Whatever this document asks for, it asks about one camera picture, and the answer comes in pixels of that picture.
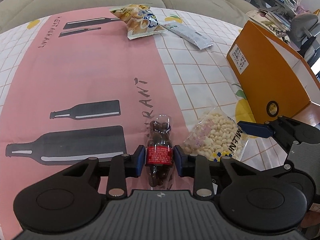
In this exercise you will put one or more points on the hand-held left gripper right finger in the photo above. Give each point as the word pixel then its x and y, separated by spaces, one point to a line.
pixel 178 158

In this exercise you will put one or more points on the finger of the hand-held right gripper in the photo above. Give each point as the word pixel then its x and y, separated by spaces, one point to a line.
pixel 278 169
pixel 255 128

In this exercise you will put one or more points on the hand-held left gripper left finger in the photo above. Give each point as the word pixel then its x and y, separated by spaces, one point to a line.
pixel 140 158

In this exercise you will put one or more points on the small cola bottle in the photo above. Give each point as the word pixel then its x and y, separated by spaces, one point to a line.
pixel 158 135

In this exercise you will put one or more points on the clear bag of white puffs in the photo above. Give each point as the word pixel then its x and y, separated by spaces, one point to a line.
pixel 216 131

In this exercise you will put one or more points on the orange cardboard box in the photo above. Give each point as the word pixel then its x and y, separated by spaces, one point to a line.
pixel 270 62

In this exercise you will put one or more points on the pink and white printed tablecloth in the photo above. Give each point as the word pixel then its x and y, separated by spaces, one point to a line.
pixel 87 67

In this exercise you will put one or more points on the stack of magazines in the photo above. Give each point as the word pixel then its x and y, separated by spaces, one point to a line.
pixel 271 21

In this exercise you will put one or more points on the grey office chair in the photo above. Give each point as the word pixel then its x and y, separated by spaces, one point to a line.
pixel 306 27

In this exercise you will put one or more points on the grey green sachet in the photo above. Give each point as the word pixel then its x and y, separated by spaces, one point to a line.
pixel 190 35

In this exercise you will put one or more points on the yellow and white cookie bag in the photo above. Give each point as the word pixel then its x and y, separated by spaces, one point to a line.
pixel 137 21

